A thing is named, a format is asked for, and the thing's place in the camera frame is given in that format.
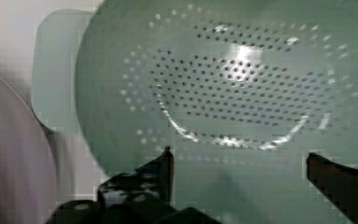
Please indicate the grey round plate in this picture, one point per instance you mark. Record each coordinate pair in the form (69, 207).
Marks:
(27, 170)

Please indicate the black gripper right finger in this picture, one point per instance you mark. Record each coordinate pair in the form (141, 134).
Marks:
(337, 182)

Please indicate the green plastic strainer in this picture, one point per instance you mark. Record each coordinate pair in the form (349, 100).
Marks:
(242, 91)

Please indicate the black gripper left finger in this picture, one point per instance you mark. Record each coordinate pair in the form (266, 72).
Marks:
(155, 177)

